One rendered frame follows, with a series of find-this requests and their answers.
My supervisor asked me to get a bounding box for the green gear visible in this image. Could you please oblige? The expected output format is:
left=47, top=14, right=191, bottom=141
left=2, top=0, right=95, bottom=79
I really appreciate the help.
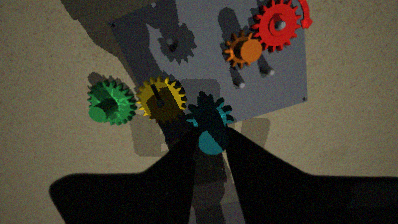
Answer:
left=87, top=79, right=137, bottom=126

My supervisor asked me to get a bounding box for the red curved arrow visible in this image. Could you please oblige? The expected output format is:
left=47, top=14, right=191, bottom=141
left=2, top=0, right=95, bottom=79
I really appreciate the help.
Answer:
left=298, top=0, right=313, bottom=29

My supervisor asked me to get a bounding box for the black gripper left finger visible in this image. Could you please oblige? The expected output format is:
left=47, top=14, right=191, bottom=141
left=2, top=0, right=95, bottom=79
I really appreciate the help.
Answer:
left=49, top=126, right=199, bottom=224

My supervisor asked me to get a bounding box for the red gear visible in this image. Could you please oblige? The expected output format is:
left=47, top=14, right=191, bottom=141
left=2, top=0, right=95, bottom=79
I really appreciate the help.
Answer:
left=250, top=0, right=301, bottom=53

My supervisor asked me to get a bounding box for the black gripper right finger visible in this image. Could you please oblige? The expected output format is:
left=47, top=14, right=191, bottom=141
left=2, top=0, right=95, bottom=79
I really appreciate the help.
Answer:
left=226, top=127, right=398, bottom=224

